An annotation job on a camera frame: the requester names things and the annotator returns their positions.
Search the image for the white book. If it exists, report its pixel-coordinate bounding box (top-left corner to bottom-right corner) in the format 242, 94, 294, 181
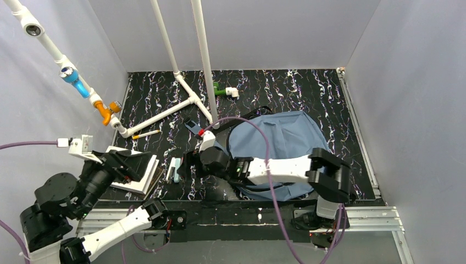
106, 146, 159, 194

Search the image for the dark brown book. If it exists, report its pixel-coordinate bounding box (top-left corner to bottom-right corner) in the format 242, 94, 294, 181
143, 168, 165, 200

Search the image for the blue student backpack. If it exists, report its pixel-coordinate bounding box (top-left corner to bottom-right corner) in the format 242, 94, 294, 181
184, 106, 343, 202

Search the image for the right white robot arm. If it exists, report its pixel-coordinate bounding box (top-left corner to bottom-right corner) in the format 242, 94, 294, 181
177, 146, 351, 219

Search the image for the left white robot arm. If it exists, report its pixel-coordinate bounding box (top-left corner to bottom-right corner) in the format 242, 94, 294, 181
20, 150, 167, 263

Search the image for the teal white stapler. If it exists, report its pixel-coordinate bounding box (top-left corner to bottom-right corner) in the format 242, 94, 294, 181
165, 157, 182, 184

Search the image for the orange plastic tap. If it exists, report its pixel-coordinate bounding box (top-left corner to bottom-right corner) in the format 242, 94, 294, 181
93, 101, 121, 126

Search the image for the green plastic tap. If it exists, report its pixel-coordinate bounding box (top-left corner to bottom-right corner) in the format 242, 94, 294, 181
213, 82, 227, 96

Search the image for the blue plastic tap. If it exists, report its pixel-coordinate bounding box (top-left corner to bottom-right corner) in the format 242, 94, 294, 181
59, 67, 90, 98

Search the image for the thin white rear pipe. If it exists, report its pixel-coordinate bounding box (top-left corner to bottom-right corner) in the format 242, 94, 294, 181
150, 0, 180, 76

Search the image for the white vertical pvc pipe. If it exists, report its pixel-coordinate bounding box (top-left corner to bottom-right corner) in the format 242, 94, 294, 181
191, 0, 219, 129

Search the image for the white slanted pvc pipe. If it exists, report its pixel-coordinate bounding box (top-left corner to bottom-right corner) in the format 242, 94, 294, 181
5, 1, 212, 138

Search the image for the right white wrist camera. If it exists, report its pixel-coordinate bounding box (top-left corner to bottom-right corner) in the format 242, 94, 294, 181
198, 129, 215, 152

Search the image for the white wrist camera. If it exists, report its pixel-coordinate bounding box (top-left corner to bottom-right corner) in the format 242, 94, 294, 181
57, 135, 102, 164
198, 129, 215, 152

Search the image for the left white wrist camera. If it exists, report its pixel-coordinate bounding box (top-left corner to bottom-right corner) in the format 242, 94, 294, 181
57, 135, 102, 164

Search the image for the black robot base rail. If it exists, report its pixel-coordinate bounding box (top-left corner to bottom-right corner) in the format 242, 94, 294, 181
124, 198, 350, 244

